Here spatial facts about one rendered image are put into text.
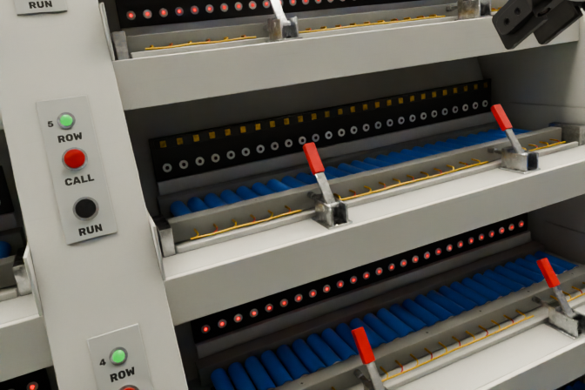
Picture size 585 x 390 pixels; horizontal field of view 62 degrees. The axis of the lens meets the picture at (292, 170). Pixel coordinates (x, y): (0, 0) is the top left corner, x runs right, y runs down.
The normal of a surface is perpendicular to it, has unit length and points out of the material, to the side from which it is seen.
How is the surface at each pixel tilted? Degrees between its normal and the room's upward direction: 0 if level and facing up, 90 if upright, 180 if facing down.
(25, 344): 111
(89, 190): 90
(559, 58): 90
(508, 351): 21
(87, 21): 90
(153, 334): 90
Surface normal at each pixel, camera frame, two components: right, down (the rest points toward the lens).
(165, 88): 0.40, 0.18
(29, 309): -0.11, -0.96
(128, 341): 0.33, -0.17
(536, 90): -0.91, 0.21
